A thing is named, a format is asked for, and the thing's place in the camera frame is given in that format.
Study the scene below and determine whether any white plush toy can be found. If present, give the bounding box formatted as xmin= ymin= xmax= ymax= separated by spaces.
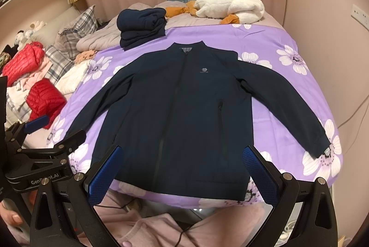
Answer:
xmin=14 ymin=20 xmax=46 ymax=47

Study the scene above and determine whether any beige grey quilt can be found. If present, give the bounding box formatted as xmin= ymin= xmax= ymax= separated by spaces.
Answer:
xmin=76 ymin=12 xmax=283 ymax=52

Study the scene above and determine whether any white garment on bed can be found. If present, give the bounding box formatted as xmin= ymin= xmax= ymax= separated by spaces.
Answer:
xmin=55 ymin=60 xmax=91 ymax=95

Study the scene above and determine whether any plaid pillow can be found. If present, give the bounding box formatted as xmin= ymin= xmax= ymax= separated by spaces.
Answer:
xmin=45 ymin=5 xmax=98 ymax=85

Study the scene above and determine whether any dark navy zip jacket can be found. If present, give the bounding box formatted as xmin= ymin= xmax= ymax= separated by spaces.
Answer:
xmin=68 ymin=42 xmax=330 ymax=201

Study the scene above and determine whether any orange garment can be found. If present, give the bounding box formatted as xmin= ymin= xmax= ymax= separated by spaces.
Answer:
xmin=165 ymin=0 xmax=240 ymax=25

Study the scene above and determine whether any folded navy clothes stack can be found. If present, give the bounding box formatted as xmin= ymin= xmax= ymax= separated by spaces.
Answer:
xmin=116 ymin=8 xmax=166 ymax=51

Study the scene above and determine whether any person left hand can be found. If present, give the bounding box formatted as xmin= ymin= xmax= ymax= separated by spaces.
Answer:
xmin=0 ymin=201 xmax=23 ymax=227

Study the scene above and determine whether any red puffer jacket lower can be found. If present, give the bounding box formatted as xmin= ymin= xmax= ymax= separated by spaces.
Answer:
xmin=26 ymin=78 xmax=67 ymax=129

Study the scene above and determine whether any white fluffy folded blanket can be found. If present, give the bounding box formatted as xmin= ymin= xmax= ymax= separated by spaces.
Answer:
xmin=193 ymin=0 xmax=265 ymax=24

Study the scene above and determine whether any red puffer jacket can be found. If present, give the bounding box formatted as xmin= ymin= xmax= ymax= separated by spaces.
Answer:
xmin=2 ymin=42 xmax=45 ymax=87
xmin=26 ymin=78 xmax=67 ymax=129

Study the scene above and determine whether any red puffer jacket upper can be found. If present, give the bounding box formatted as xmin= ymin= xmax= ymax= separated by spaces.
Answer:
xmin=2 ymin=42 xmax=45 ymax=87

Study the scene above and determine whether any white wall socket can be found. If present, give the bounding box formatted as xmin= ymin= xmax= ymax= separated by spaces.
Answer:
xmin=351 ymin=4 xmax=368 ymax=27

